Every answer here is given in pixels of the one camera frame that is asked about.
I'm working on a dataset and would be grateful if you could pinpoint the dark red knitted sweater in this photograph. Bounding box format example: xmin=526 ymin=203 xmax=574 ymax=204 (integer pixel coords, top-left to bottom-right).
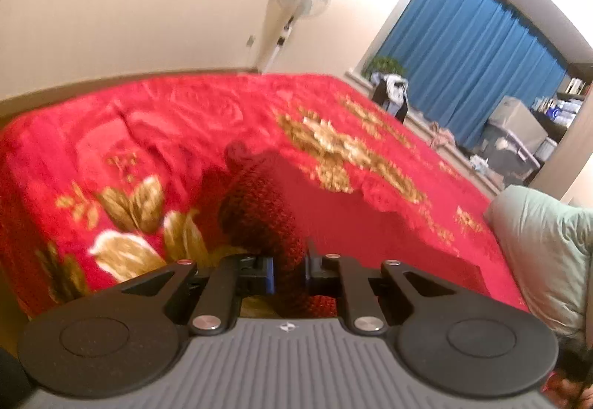
xmin=197 ymin=142 xmax=488 ymax=319

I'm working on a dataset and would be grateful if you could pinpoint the pink cloth on sill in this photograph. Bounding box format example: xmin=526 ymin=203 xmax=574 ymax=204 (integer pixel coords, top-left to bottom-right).
xmin=429 ymin=122 xmax=455 ymax=150

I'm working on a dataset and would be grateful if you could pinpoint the dark wooden shelf unit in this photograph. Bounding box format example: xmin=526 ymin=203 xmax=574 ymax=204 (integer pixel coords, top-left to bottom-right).
xmin=530 ymin=64 xmax=592 ymax=143

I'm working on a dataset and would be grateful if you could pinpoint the white standing fan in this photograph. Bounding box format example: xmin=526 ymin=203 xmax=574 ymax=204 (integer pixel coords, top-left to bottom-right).
xmin=255 ymin=0 xmax=334 ymax=75

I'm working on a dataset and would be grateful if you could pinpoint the pile of clothes on chair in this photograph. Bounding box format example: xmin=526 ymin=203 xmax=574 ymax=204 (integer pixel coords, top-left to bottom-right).
xmin=370 ymin=72 xmax=408 ymax=123

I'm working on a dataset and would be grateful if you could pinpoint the red floral bed blanket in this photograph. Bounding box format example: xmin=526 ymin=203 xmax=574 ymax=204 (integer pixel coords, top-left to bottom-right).
xmin=1 ymin=74 xmax=526 ymax=317

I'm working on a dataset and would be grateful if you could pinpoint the green potted plant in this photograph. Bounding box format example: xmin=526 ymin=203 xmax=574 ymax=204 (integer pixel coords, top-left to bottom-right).
xmin=362 ymin=56 xmax=406 ymax=80

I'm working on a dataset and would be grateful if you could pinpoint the blue window curtain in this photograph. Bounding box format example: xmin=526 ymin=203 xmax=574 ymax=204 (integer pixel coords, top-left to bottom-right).
xmin=378 ymin=0 xmax=568 ymax=148

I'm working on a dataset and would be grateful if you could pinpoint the cardboard box on bin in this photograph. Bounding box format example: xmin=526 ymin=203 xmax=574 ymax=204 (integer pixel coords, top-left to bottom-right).
xmin=487 ymin=96 xmax=548 ymax=154

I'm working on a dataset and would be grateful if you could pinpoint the grey plastic storage bin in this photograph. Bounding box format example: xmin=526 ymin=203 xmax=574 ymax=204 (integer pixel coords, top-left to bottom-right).
xmin=474 ymin=122 xmax=541 ymax=186

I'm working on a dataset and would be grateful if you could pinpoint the light green pillow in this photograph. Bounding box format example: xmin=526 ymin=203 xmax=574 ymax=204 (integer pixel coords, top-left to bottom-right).
xmin=484 ymin=185 xmax=592 ymax=345

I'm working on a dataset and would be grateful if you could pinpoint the white bucket beside bin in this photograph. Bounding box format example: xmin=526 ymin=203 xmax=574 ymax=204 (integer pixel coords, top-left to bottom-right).
xmin=535 ymin=137 xmax=558 ymax=163

